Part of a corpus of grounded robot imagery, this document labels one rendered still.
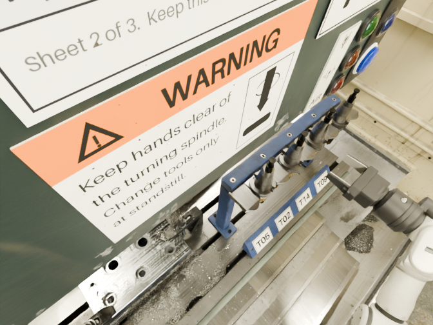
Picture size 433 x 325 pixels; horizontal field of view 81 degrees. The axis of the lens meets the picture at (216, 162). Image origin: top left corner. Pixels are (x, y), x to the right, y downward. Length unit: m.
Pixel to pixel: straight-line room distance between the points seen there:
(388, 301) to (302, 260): 0.40
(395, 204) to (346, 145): 0.64
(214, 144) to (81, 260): 0.11
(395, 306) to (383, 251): 0.58
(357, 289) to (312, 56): 1.12
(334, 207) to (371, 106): 0.46
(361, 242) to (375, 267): 0.11
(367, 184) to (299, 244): 0.47
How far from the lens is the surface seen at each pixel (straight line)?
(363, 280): 1.28
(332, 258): 1.20
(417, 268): 0.76
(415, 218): 0.75
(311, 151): 0.73
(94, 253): 0.18
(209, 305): 0.87
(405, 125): 1.24
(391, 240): 1.41
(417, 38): 1.11
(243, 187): 0.62
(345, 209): 1.27
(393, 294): 0.80
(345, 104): 0.78
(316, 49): 0.21
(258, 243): 0.87
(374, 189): 0.75
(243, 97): 0.16
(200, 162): 0.17
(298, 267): 1.10
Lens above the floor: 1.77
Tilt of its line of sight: 58 degrees down
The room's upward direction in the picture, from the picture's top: 5 degrees clockwise
